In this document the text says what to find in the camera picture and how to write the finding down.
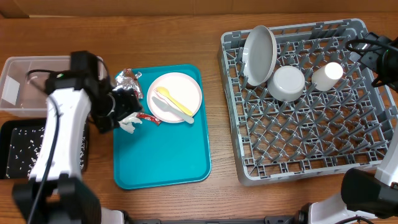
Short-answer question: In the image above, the white napkin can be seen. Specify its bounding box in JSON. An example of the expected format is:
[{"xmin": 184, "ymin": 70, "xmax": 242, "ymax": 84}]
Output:
[{"xmin": 119, "ymin": 112, "xmax": 142, "ymax": 134}]

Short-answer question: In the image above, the red ketchup packet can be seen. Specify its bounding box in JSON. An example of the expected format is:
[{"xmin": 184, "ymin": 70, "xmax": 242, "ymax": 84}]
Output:
[{"xmin": 136, "ymin": 113, "xmax": 162, "ymax": 126}]

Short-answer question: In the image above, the foil wrapper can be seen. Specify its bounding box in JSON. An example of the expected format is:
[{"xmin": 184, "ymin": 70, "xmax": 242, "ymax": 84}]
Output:
[{"xmin": 113, "ymin": 68, "xmax": 144, "ymax": 99}]

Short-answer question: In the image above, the white paper cup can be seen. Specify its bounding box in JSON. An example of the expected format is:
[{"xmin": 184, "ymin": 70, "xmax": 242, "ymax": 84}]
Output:
[{"xmin": 312, "ymin": 62, "xmax": 343, "ymax": 91}]

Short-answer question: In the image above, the small grey bowl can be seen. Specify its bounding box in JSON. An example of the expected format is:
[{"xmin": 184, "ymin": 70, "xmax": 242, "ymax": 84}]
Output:
[{"xmin": 267, "ymin": 66, "xmax": 305, "ymax": 102}]

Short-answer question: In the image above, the grey round plate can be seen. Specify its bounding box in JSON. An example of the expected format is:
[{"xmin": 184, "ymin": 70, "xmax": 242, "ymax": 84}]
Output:
[{"xmin": 242, "ymin": 26, "xmax": 277, "ymax": 86}]

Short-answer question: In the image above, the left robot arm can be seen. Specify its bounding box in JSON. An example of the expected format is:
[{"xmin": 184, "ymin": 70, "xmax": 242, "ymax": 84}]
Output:
[{"xmin": 12, "ymin": 51, "xmax": 142, "ymax": 224}]

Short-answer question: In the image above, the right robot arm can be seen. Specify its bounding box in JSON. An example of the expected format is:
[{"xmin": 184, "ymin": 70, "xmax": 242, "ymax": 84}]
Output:
[{"xmin": 289, "ymin": 32, "xmax": 397, "ymax": 223}]

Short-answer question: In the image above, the grey dishwasher rack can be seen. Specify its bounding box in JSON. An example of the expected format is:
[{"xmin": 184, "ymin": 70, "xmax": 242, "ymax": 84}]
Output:
[{"xmin": 219, "ymin": 19, "xmax": 397, "ymax": 186}]

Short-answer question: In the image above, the white plastic knife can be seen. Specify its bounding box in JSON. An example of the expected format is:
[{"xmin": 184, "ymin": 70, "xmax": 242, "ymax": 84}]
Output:
[{"xmin": 152, "ymin": 96, "xmax": 194, "ymax": 124}]

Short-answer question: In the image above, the yellow plastic spoon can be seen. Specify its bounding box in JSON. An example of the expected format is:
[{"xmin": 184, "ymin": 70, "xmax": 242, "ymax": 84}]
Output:
[{"xmin": 156, "ymin": 86, "xmax": 193, "ymax": 116}]

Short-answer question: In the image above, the white plate with cutlery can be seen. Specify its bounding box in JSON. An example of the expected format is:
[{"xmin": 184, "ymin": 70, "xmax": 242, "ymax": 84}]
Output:
[{"xmin": 147, "ymin": 72, "xmax": 203, "ymax": 123}]

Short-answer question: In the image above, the clear plastic bin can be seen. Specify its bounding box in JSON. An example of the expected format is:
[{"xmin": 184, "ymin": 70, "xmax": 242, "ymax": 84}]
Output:
[{"xmin": 0, "ymin": 55, "xmax": 105, "ymax": 118}]

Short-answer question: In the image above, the white rice pile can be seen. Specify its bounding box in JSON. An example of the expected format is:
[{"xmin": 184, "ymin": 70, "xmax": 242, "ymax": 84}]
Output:
[{"xmin": 6, "ymin": 126, "xmax": 87, "ymax": 178}]

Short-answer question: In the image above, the black tray bin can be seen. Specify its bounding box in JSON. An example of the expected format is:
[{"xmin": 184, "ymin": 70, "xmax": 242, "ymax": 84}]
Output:
[{"xmin": 0, "ymin": 118, "xmax": 90, "ymax": 180}]

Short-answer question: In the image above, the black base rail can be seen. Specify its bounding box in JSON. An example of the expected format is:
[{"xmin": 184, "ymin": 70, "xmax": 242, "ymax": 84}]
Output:
[{"xmin": 126, "ymin": 215, "xmax": 294, "ymax": 224}]

